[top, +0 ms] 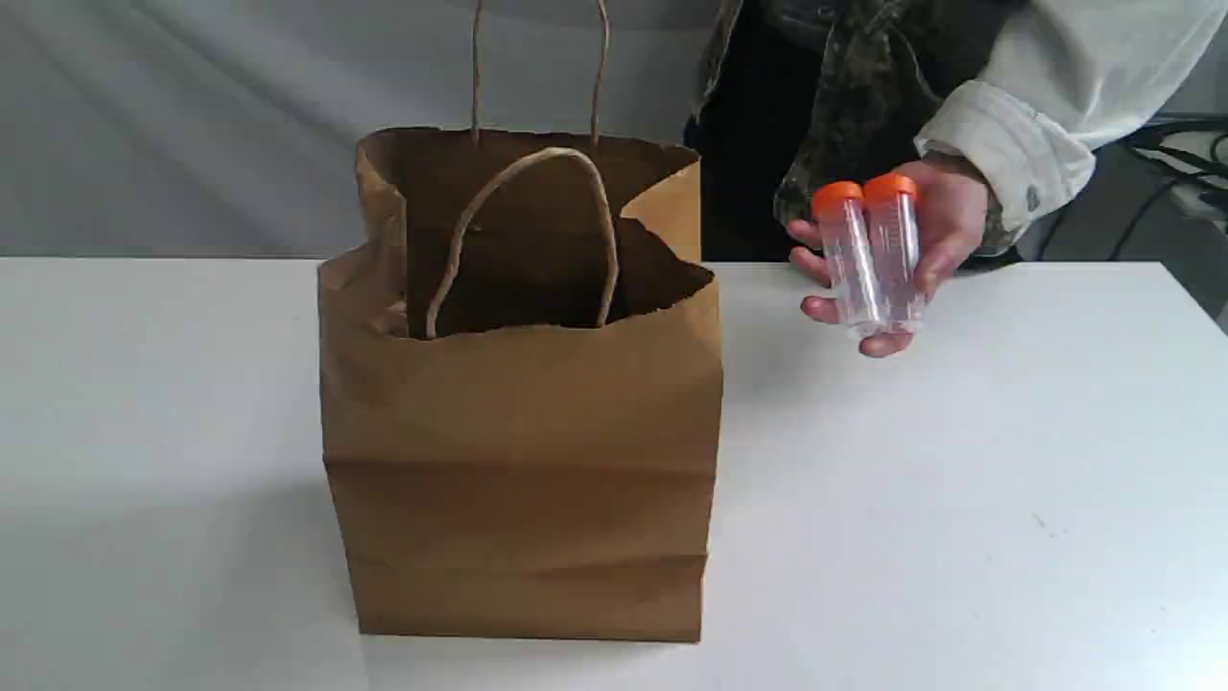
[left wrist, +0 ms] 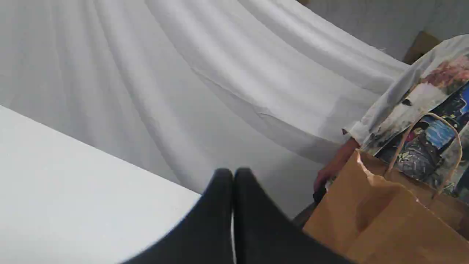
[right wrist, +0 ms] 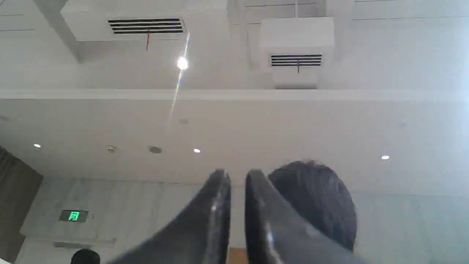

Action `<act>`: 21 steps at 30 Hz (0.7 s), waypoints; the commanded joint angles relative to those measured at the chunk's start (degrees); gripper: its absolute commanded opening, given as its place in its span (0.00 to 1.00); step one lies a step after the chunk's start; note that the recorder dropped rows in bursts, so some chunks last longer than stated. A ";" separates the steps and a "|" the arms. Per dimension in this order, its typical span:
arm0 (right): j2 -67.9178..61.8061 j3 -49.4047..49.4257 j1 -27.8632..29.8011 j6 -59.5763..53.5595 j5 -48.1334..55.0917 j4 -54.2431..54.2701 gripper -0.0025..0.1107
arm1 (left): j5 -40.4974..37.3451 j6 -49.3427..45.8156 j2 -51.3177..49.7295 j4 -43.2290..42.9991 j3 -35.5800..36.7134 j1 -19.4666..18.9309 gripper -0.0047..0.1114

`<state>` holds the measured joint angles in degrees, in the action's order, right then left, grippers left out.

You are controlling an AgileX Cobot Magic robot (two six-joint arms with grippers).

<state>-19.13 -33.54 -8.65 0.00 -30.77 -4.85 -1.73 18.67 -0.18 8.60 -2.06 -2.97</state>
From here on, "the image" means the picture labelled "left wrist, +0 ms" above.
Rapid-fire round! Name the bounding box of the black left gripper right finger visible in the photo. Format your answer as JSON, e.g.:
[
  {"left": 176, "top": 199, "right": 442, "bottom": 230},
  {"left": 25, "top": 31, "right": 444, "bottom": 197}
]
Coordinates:
[{"left": 233, "top": 168, "right": 350, "bottom": 264}]

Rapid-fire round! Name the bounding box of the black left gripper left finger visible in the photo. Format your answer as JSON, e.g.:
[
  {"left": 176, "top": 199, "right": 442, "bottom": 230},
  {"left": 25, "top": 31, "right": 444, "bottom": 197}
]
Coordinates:
[{"left": 126, "top": 168, "right": 234, "bottom": 264}]

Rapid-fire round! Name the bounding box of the brown paper bag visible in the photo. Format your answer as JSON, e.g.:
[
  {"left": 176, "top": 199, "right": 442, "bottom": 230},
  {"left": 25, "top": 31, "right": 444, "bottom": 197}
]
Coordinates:
[{"left": 303, "top": 113, "right": 469, "bottom": 264}]

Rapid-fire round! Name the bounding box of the person's right hand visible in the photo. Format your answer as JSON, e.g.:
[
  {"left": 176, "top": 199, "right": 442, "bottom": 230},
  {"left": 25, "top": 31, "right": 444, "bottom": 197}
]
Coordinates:
[{"left": 313, "top": 163, "right": 343, "bottom": 192}]

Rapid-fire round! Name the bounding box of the white backdrop cloth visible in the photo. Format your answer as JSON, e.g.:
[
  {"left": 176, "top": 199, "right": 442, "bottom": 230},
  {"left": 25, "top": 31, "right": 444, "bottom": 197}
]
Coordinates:
[{"left": 0, "top": 0, "right": 408, "bottom": 217}]

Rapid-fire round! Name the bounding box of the person in patterned shirt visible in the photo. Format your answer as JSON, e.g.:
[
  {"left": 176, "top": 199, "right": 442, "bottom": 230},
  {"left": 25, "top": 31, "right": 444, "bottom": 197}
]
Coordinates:
[{"left": 343, "top": 34, "right": 469, "bottom": 198}]

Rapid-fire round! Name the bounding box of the cardboard box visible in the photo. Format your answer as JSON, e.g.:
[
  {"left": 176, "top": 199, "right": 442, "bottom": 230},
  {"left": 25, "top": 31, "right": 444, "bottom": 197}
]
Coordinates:
[{"left": 402, "top": 31, "right": 441, "bottom": 65}]

